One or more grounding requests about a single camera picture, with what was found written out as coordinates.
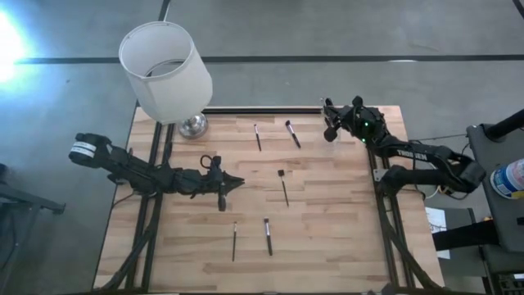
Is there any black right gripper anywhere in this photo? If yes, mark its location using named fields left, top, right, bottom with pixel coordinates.
left=323, top=96, right=365, bottom=132

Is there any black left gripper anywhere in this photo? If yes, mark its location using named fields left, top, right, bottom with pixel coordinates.
left=178, top=154, right=246, bottom=200

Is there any black brush with fluffy head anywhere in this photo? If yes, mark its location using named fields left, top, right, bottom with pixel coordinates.
left=284, top=120, right=302, bottom=150

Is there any flat head black makeup brush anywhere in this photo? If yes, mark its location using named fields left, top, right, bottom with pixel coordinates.
left=277, top=169, right=291, bottom=208

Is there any thick black makeup brush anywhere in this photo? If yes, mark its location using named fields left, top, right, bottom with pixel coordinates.
left=263, top=216, right=274, bottom=257

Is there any white shade silver table lamp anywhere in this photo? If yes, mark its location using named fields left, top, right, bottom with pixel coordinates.
left=118, top=20, right=214, bottom=139

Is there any white paper sheet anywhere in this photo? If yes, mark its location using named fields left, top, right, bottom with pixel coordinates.
left=424, top=206, right=451, bottom=261

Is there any black pole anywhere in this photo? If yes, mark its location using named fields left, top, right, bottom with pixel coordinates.
left=485, top=108, right=524, bottom=141

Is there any black bar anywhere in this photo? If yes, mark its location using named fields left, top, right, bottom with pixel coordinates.
left=431, top=220, right=501, bottom=252

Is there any blue white wipes canister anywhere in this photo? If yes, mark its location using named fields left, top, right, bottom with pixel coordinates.
left=490, top=158, right=524, bottom=201

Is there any grey cart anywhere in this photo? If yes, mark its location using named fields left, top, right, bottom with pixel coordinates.
left=466, top=122, right=524, bottom=253

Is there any grey metal stand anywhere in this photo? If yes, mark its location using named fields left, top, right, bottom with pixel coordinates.
left=0, top=163, right=66, bottom=295

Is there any dark crate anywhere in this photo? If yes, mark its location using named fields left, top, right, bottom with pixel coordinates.
left=485, top=272, right=524, bottom=295

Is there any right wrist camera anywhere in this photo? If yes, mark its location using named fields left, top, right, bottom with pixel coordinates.
left=323, top=125, right=341, bottom=143

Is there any black aluminium table frame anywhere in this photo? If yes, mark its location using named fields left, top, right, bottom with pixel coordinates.
left=93, top=106, right=445, bottom=294

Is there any yellow and black cable bundle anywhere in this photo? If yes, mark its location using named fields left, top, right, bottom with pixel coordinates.
left=425, top=183, right=470, bottom=202

